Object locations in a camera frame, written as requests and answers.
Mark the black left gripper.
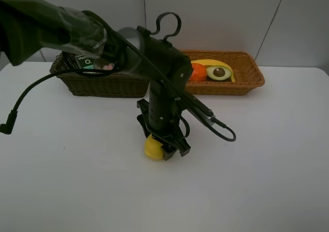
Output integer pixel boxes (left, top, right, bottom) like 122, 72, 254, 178
137, 99, 191, 160

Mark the yellow lemon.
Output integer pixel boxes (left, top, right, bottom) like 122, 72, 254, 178
144, 134, 164, 160

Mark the orange tangerine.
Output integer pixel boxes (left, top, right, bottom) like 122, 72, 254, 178
189, 63, 207, 82

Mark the halved avocado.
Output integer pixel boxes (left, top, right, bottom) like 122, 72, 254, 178
206, 66, 232, 81

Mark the yellow banana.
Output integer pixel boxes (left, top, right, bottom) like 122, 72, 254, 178
191, 59, 235, 82

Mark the pink bottle white cap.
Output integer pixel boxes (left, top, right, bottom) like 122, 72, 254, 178
102, 64, 114, 70

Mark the dark green pump bottle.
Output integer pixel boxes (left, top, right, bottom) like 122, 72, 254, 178
62, 52, 95, 69

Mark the translucent pink plastic cup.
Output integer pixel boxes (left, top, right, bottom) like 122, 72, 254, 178
94, 59, 115, 70

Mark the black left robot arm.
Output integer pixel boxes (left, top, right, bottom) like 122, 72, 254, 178
1, 0, 192, 160

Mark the dark brown wicker basket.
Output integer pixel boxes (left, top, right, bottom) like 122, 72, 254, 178
49, 53, 149, 98

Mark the orange wicker basket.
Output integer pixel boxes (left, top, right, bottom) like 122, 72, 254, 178
183, 50, 265, 96

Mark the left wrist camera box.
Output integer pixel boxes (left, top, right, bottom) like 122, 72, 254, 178
185, 92, 215, 127

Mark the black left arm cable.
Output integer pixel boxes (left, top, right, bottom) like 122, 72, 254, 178
0, 10, 236, 142

